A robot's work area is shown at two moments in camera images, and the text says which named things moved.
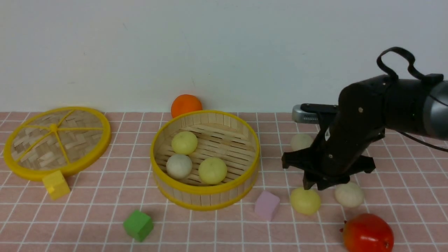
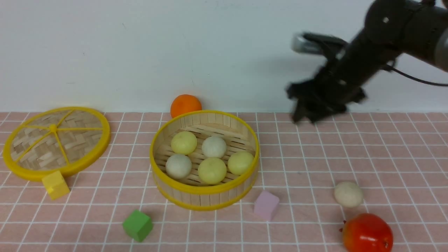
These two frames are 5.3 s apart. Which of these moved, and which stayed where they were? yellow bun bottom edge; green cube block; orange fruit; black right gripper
Moved: black right gripper
Stayed: yellow bun bottom edge; green cube block; orange fruit
